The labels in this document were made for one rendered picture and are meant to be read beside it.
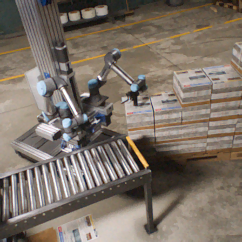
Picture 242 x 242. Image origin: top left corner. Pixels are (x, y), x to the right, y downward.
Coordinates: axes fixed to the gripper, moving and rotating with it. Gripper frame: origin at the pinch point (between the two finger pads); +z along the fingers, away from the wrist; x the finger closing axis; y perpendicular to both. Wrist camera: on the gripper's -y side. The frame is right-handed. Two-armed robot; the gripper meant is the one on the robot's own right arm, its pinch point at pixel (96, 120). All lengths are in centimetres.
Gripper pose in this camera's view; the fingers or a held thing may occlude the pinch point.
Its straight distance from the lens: 247.1
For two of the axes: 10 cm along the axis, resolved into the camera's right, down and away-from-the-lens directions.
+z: 7.0, -4.9, 5.2
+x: -6.1, -0.3, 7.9
